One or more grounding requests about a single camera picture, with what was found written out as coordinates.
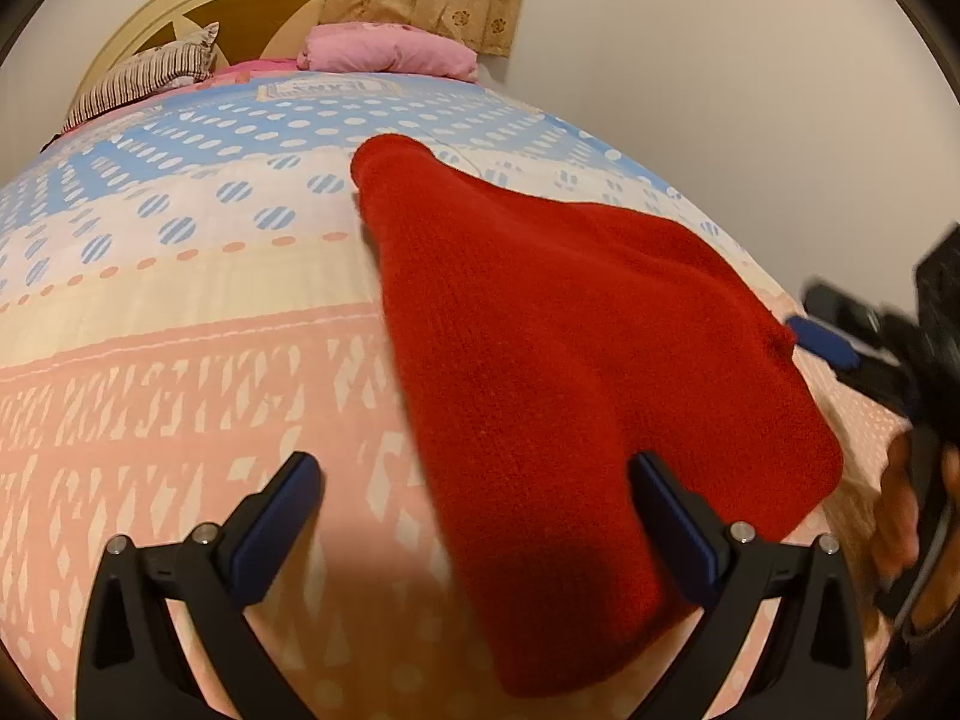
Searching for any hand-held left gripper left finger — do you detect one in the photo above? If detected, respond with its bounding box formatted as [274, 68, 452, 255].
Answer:
[75, 452, 323, 720]

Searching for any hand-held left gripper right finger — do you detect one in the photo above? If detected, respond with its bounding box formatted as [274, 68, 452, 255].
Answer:
[628, 454, 867, 720]

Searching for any cream wooden headboard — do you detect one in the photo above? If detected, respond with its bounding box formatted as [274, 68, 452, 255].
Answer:
[75, 0, 340, 100]

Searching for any striped grey pillow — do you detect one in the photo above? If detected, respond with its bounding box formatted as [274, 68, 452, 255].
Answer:
[64, 22, 221, 133]

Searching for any bed with dotted sheet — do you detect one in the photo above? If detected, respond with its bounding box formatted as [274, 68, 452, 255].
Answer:
[0, 67, 923, 720]

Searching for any person's right hand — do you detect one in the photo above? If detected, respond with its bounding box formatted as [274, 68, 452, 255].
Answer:
[870, 427, 925, 586]

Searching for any person's right forearm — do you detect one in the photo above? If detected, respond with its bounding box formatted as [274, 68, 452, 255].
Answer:
[896, 517, 958, 691]

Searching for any pink pillow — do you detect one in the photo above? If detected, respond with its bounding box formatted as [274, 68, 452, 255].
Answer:
[296, 22, 479, 83]

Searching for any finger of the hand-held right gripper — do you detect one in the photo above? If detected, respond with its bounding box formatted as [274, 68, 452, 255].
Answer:
[786, 315, 901, 410]
[801, 281, 886, 338]

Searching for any red knitted sweater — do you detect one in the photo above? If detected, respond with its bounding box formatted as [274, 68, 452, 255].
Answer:
[350, 133, 845, 698]

